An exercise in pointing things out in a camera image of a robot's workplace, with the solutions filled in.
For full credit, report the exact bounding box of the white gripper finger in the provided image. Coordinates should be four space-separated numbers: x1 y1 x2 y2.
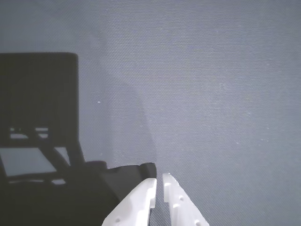
101 178 158 226
162 173 210 226

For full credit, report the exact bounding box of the grey woven fabric mat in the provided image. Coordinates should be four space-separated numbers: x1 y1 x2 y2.
0 0 301 226

